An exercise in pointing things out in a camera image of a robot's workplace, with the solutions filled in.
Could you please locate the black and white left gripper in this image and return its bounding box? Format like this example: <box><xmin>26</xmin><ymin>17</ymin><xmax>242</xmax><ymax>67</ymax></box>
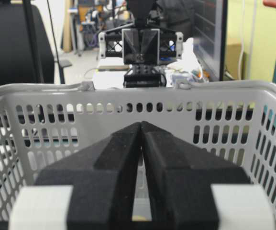
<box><xmin>98</xmin><ymin>28</ymin><xmax>184</xmax><ymax>88</ymax></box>

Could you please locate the black monitor screen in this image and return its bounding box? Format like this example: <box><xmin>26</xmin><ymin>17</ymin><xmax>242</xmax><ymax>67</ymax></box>
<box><xmin>193</xmin><ymin>0</ymin><xmax>228</xmax><ymax>81</ymax></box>

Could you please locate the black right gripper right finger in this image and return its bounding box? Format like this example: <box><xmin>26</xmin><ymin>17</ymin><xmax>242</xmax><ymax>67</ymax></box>
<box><xmin>140</xmin><ymin>121</ymin><xmax>276</xmax><ymax>230</ymax></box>

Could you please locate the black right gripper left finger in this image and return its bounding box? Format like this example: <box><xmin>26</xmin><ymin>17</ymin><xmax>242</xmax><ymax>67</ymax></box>
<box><xmin>8</xmin><ymin>121</ymin><xmax>142</xmax><ymax>230</ymax></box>

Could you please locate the brown cardboard box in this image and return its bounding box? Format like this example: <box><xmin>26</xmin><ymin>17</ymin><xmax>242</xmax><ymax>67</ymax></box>
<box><xmin>225</xmin><ymin>35</ymin><xmax>243</xmax><ymax>80</ymax></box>

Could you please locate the black office chair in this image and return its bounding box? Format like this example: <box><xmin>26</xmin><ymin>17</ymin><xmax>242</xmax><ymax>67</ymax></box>
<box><xmin>0</xmin><ymin>2</ymin><xmax>55</xmax><ymax>92</ymax></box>

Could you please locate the white plastic shopping basket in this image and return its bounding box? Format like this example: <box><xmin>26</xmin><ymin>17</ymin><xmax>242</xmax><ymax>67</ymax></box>
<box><xmin>0</xmin><ymin>81</ymin><xmax>276</xmax><ymax>221</ymax></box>

